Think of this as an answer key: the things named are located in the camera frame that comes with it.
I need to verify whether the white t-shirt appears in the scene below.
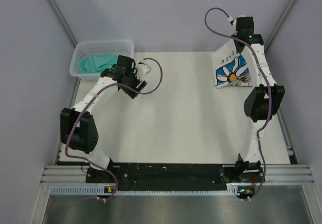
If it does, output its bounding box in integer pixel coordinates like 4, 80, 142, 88
211, 39, 249, 82

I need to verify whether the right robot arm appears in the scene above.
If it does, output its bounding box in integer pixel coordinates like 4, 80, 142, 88
233, 16, 285, 182

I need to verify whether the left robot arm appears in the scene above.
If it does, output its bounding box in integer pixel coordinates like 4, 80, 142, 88
60, 56, 151, 182

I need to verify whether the teal green t-shirt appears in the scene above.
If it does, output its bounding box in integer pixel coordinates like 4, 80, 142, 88
77, 54, 119, 74

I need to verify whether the white perforated plastic basket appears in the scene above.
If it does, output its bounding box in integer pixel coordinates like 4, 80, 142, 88
69, 40, 134, 81

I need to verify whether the folded red t-shirt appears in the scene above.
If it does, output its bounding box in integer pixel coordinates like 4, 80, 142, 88
214, 78, 241, 89

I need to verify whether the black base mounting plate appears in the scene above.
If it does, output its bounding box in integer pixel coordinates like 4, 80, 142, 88
86, 161, 264, 192

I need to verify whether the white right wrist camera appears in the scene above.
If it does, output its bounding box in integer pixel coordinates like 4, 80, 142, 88
228, 15, 245, 35

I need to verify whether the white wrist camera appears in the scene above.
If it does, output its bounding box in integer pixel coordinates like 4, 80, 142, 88
228, 15, 245, 35
136, 61, 151, 80

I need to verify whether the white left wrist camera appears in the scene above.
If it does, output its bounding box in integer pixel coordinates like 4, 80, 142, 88
136, 61, 151, 80

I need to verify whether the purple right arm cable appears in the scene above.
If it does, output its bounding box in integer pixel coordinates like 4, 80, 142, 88
204, 7, 275, 199

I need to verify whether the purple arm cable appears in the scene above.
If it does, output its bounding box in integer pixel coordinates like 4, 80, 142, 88
204, 7, 275, 199
64, 57, 164, 202

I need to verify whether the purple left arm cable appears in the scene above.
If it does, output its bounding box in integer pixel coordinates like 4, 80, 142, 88
64, 57, 164, 202

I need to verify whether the right aluminium frame post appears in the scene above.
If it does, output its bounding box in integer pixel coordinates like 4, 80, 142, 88
264, 0, 299, 54

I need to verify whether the aluminium frame post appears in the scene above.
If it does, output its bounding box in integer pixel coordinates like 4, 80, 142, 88
47, 0, 78, 48
264, 0, 299, 54

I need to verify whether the left aluminium frame post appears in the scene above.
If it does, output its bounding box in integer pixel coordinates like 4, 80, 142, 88
47, 0, 78, 48

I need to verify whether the white slotted cable duct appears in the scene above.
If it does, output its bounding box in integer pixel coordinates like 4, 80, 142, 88
50, 185, 251, 196

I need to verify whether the aluminium front frame rail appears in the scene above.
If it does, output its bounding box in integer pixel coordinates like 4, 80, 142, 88
41, 164, 315, 186

